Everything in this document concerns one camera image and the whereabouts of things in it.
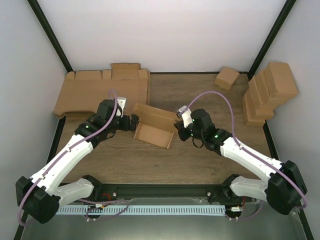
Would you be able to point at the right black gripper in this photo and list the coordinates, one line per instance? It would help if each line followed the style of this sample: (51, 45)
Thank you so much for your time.
(179, 125)

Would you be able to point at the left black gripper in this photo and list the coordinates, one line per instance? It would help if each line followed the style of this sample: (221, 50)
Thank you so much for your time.
(126, 126)

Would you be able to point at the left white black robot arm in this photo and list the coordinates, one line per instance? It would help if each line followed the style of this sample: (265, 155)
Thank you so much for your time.
(42, 194)

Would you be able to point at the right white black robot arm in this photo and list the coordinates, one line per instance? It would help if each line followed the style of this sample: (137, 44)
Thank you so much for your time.
(280, 184)

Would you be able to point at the small folded cardboard box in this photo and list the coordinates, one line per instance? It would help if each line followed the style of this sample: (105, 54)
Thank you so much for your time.
(226, 78)

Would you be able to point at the lowest stacked folded cardboard box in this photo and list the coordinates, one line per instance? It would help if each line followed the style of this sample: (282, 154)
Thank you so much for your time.
(247, 117)

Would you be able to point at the stack of flat cardboard sheets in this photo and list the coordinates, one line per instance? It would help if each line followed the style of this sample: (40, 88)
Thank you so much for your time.
(83, 90)

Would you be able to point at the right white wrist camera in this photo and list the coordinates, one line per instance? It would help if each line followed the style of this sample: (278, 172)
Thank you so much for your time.
(185, 113)

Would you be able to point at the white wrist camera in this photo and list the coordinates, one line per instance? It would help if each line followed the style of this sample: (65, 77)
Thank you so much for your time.
(121, 106)
(185, 113)

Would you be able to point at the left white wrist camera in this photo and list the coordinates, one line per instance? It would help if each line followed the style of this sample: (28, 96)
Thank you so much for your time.
(121, 106)

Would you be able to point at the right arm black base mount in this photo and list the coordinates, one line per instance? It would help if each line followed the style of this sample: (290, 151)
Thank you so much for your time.
(222, 193)

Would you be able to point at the black aluminium frame rail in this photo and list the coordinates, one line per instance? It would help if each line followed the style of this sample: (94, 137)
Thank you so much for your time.
(133, 191)

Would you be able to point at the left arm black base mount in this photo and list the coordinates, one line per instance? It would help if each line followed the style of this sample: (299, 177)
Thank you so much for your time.
(102, 193)

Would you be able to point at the light blue slotted cable duct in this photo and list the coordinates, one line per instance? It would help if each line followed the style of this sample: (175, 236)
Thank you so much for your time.
(145, 210)

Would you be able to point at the left black frame post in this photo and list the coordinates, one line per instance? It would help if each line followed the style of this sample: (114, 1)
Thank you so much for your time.
(42, 19)

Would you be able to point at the black frame post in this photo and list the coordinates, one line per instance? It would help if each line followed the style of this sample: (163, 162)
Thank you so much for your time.
(280, 20)
(42, 19)

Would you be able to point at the right black frame post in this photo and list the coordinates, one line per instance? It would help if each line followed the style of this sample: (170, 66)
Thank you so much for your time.
(280, 20)

